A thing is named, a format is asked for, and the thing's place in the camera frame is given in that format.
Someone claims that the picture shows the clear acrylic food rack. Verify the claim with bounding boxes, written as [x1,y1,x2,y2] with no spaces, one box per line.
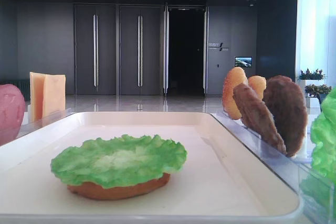
[212,111,335,223]

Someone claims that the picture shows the grey double door right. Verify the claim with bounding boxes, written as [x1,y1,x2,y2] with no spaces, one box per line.
[120,6,160,95]

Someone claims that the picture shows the yellow cheese slice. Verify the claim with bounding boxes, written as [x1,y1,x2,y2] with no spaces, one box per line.
[43,74,66,118]
[29,72,50,122]

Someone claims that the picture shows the white plastic tray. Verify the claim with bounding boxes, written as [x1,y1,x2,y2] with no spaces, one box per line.
[1,112,303,223]

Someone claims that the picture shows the rear yellow cheese slice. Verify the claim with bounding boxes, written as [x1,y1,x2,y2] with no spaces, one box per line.
[29,72,50,122]

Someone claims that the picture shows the front brown meat patty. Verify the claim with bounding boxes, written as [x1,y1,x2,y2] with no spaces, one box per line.
[233,83,287,155]

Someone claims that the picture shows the clear acrylic left rack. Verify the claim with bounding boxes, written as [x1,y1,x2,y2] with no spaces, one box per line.
[16,104,74,138]

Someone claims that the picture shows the front yellow cheese slice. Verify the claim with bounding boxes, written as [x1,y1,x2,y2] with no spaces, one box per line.
[43,74,66,118]

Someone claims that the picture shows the green lettuce leaf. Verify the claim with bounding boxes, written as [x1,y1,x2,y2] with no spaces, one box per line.
[310,91,335,182]
[50,134,187,188]

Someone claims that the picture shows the grey double door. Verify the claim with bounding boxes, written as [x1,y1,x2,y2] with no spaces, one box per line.
[75,5,116,95]
[120,6,160,95]

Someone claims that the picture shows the potted plants in planter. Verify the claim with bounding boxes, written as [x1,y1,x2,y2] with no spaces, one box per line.
[298,68,332,109]

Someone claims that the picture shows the green lettuce leaf in rack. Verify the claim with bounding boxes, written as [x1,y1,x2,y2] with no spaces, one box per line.
[310,91,335,182]

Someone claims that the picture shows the small wall display screen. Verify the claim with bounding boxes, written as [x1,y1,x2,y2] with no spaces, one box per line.
[235,57,252,68]

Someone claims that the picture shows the rear brown meat patty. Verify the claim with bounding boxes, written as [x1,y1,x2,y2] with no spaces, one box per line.
[262,75,308,157]

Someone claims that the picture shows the brown meat patty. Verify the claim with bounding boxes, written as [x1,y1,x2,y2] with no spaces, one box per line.
[262,75,308,157]
[233,83,287,155]

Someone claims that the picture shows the bun slice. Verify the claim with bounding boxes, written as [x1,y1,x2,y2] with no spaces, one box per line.
[67,173,171,200]
[222,66,249,120]
[248,76,266,100]

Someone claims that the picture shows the grey double door left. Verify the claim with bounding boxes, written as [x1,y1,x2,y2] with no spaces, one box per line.
[75,5,116,95]

